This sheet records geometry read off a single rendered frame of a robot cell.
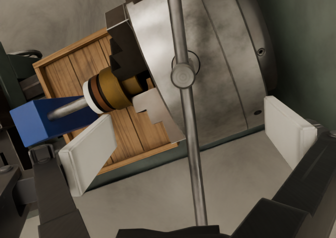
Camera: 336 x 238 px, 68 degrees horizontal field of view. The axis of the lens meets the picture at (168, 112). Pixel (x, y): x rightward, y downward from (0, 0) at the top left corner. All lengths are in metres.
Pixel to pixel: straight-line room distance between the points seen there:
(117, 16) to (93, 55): 0.36
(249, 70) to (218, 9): 0.08
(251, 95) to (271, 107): 0.15
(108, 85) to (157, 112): 0.10
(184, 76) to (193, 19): 0.11
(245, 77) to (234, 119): 0.07
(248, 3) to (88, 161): 0.28
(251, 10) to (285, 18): 0.05
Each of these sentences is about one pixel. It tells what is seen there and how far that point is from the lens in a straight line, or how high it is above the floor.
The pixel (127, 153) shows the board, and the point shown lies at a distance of 0.72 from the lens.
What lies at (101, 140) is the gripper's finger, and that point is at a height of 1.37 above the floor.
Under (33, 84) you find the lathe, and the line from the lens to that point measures 0.85.
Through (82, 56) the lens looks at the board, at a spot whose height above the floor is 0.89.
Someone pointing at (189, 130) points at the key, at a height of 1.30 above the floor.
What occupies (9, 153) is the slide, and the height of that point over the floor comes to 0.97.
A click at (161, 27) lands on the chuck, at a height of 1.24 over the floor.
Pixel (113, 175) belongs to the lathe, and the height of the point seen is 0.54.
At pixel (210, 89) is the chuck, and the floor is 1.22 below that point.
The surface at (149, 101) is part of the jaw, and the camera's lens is 0.45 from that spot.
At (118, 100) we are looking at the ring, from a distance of 0.45.
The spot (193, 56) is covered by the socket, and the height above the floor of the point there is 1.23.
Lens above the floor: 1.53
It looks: 78 degrees down
